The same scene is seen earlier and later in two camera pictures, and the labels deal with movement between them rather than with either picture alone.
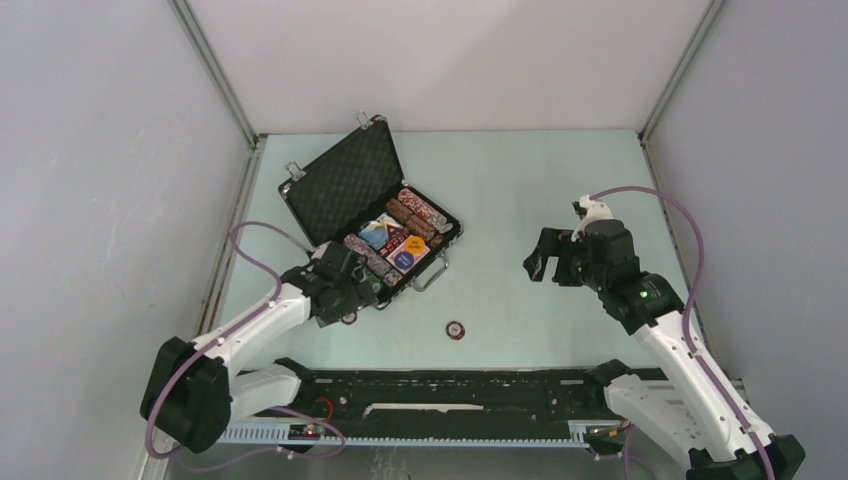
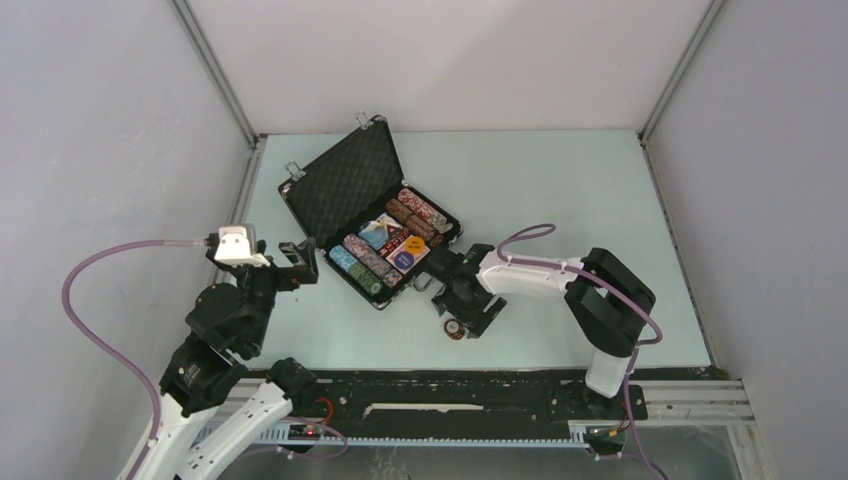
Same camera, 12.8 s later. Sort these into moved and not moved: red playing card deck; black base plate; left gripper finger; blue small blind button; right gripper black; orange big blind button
Moved: left gripper finger; right gripper black
Not moved: black base plate; blue small blind button; red playing card deck; orange big blind button
